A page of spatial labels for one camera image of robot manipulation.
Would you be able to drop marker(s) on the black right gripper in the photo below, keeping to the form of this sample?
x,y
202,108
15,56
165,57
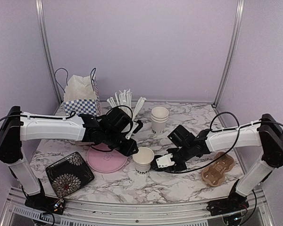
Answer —
x,y
181,168

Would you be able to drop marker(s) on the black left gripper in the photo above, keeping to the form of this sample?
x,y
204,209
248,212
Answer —
x,y
127,151

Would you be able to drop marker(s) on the white paper coffee cup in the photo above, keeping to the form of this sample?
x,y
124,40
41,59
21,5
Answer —
x,y
142,160

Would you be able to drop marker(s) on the stack of black lids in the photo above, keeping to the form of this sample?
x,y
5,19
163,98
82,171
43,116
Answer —
x,y
154,165

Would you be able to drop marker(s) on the stack of white paper cups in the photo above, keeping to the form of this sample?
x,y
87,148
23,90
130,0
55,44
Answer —
x,y
159,117

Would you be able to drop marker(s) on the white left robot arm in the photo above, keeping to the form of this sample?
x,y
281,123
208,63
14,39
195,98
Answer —
x,y
20,126

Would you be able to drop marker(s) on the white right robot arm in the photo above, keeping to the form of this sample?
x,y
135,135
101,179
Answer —
x,y
265,136

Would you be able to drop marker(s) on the pink round plate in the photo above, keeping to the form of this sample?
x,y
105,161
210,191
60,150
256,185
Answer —
x,y
104,161

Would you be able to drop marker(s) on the brown cardboard cup carrier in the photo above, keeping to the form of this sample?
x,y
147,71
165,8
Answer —
x,y
214,174

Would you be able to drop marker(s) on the bundle of wrapped white straws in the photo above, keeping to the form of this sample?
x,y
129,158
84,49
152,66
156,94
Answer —
x,y
123,100

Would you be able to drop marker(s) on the black floral square plate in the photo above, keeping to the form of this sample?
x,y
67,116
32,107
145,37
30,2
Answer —
x,y
69,175

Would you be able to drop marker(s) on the blue checkered paper bag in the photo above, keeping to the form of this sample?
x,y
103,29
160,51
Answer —
x,y
81,95

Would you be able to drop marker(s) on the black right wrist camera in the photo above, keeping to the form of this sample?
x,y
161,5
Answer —
x,y
181,137

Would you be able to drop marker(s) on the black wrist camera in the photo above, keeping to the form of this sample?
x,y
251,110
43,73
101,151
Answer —
x,y
181,137
121,118

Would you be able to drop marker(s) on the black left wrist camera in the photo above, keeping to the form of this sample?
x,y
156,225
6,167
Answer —
x,y
121,118

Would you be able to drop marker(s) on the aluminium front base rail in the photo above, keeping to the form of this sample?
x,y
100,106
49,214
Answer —
x,y
83,213

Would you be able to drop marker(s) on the right aluminium frame post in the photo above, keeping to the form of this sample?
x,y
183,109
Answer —
x,y
232,48

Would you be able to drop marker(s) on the aluminium frame post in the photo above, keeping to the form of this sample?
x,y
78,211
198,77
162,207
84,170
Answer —
x,y
232,48
46,48

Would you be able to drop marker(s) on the left aluminium frame post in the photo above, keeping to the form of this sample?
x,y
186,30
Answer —
x,y
46,48

